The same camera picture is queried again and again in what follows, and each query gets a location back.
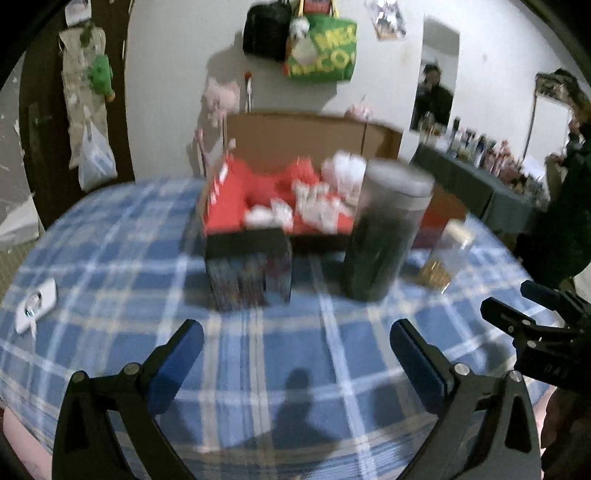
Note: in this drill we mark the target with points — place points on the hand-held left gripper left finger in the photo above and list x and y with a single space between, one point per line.
178 364

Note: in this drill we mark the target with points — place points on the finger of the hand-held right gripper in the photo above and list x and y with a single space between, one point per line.
545 294
501 314

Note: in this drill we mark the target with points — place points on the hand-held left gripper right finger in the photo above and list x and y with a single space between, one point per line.
415 364

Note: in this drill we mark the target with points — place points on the glass jar of gold beads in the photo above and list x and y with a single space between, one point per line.
445 263

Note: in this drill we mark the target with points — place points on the floral tin box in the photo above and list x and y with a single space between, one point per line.
249 272

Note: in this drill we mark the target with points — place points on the glass jar of dark leaves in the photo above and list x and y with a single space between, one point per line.
383 240

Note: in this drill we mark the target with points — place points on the white fluffy plush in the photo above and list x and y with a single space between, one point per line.
268 214

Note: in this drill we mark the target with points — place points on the white crochet flower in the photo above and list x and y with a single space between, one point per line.
318 198

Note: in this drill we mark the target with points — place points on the red knitted pouch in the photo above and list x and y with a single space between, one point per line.
258 189

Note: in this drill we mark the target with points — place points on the white mesh bath pouf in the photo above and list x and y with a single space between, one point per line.
344 170

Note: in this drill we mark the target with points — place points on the cardboard box with red lining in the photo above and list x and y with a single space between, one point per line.
300 138

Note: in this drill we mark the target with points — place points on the person's right forearm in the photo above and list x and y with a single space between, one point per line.
556 429

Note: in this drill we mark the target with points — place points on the blue plaid blanket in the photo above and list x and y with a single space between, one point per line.
115 277

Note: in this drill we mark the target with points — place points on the dark green covered table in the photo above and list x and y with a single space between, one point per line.
466 180

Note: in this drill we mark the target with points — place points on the white power adapter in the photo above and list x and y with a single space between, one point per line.
39 300

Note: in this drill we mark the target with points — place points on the row of cosmetic bottles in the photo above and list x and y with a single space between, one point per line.
480 147

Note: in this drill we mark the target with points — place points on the white wardrobe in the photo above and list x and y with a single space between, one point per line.
551 124

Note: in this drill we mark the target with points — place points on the pink bedsheet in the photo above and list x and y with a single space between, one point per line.
21 447

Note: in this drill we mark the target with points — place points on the patterned storage bag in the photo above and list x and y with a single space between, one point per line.
556 83

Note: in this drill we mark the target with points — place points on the white plastic bag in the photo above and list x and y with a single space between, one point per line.
96 161

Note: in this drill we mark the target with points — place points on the dark brown door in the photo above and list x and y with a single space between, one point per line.
46 161

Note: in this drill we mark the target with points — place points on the pale pink plush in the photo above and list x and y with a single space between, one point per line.
221 99

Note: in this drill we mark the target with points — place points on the hanging fabric organizer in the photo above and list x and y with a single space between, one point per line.
78 92

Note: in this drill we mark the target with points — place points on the green plush toy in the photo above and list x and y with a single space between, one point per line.
101 76

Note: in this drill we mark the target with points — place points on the green tote bag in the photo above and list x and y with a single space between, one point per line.
328 50

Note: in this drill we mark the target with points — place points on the small dark green toy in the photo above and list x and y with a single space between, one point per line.
87 36

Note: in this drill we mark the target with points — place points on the black bag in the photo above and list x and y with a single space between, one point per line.
265 32

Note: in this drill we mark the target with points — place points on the small panda plush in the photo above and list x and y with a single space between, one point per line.
299 27

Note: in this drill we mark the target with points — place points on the red framed picture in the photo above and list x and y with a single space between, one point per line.
318 5

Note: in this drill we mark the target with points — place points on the paper picture with round print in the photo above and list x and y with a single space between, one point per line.
78 11

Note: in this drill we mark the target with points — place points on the wall mirror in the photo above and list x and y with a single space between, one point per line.
438 46

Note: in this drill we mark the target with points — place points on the wall photo collage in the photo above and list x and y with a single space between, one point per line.
387 18

